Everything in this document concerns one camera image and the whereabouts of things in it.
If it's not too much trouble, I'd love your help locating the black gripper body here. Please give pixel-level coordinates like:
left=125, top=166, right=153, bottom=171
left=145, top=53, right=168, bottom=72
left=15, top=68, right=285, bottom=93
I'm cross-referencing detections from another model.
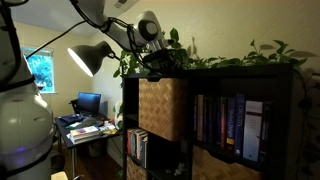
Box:
left=142, top=48, right=183, bottom=70

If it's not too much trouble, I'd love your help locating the black cube shelf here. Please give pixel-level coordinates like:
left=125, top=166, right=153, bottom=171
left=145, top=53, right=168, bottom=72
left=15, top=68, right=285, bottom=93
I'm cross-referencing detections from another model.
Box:
left=122, top=63, right=296, bottom=180

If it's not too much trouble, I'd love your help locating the brown spine book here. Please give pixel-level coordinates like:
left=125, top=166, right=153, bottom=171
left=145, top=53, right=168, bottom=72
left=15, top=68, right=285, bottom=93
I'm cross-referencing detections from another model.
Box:
left=196, top=94, right=205, bottom=143

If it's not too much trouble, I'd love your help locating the white rounded object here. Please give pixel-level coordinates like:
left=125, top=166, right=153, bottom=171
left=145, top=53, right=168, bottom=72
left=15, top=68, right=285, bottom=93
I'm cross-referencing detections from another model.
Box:
left=113, top=99, right=124, bottom=130

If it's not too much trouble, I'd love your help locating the grey desk lamp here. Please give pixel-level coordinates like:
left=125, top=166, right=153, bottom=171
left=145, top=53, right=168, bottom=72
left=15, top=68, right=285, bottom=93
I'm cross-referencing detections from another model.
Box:
left=67, top=40, right=122, bottom=78

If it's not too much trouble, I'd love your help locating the dark spine book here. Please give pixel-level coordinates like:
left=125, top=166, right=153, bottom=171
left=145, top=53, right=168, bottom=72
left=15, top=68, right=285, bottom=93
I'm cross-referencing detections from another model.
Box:
left=203, top=97, right=215, bottom=145

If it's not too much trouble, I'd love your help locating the black computer monitor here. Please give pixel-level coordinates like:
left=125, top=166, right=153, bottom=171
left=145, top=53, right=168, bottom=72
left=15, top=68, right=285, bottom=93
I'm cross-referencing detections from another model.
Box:
left=76, top=92, right=102, bottom=118

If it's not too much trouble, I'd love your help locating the maroon spine book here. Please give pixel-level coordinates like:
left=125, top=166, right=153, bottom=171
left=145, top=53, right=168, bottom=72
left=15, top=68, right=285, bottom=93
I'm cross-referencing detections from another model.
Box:
left=219, top=97, right=229, bottom=148

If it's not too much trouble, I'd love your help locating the red spine book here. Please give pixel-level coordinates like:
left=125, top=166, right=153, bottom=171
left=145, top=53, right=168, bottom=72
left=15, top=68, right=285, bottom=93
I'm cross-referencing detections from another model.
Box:
left=126, top=129, right=132, bottom=155

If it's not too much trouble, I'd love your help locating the small yellow box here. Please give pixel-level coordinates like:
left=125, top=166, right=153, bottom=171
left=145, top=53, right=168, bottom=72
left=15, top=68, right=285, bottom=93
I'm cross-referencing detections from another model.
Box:
left=99, top=127, right=118, bottom=136

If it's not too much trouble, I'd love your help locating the blue spine book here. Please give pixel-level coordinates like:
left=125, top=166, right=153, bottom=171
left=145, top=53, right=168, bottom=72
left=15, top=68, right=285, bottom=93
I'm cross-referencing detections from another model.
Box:
left=130, top=129, right=136, bottom=158

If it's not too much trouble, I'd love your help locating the white spine book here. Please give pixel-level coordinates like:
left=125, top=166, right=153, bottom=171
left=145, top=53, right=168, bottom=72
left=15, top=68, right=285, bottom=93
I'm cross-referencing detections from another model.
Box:
left=137, top=131, right=144, bottom=165

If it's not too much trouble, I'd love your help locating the blue book yellow label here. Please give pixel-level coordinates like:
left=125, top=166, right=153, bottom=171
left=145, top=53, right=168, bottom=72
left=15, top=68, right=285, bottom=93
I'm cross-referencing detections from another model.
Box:
left=226, top=97, right=237, bottom=151

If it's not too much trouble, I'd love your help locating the navy hardcover book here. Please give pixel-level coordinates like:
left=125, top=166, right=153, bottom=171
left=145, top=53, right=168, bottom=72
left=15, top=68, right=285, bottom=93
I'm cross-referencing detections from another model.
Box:
left=141, top=133, right=149, bottom=169

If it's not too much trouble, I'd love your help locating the black keyboard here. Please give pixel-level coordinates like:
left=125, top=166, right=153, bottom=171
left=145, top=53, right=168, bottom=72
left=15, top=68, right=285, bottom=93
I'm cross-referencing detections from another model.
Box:
left=66, top=116, right=105, bottom=131

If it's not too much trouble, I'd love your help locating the green pothos plant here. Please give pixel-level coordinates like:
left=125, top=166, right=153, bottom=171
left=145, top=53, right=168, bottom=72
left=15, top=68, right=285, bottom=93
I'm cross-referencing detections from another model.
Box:
left=112, top=27, right=320, bottom=180

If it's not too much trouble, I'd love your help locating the blue circuits book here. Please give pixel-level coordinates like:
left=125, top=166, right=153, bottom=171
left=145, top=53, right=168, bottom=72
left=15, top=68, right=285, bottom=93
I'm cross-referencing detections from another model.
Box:
left=234, top=93, right=247, bottom=157

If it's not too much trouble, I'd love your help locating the stacked white book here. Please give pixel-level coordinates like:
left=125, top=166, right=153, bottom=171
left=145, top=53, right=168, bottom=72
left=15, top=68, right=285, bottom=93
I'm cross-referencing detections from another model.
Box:
left=68, top=125, right=102, bottom=145

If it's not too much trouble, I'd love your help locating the blue folded cloth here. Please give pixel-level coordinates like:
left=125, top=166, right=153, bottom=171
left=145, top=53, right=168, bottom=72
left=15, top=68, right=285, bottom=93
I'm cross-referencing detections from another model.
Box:
left=59, top=113, right=85, bottom=125

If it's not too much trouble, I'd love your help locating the white book maroon band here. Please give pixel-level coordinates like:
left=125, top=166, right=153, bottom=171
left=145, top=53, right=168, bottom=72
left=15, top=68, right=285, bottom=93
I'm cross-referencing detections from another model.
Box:
left=242, top=100, right=264, bottom=163

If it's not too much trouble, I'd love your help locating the dark desk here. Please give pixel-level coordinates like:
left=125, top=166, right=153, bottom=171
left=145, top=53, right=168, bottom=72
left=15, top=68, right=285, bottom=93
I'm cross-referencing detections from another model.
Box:
left=54, top=114, right=123, bottom=180

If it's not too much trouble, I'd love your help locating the black spine book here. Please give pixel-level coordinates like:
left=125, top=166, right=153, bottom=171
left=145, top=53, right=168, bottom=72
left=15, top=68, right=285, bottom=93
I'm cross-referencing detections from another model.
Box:
left=259, top=101, right=273, bottom=164

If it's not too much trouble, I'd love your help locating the beige wooden block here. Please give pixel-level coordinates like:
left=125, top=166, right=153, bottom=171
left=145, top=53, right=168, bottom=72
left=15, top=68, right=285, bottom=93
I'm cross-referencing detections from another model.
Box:
left=49, top=170, right=70, bottom=180

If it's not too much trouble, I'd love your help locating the window with white frame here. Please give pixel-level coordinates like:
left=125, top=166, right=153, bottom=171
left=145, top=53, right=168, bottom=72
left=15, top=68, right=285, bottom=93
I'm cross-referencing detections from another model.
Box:
left=22, top=47, right=56, bottom=95

